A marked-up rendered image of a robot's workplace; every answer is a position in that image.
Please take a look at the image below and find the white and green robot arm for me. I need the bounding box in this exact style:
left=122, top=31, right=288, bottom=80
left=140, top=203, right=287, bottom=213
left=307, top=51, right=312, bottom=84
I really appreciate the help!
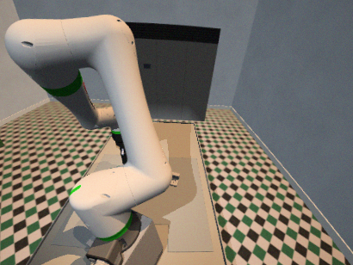
left=4, top=15, right=172, bottom=265

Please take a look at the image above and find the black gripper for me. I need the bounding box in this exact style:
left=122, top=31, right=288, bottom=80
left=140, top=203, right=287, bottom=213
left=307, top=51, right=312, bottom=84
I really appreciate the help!
left=115, top=141, right=127, bottom=164

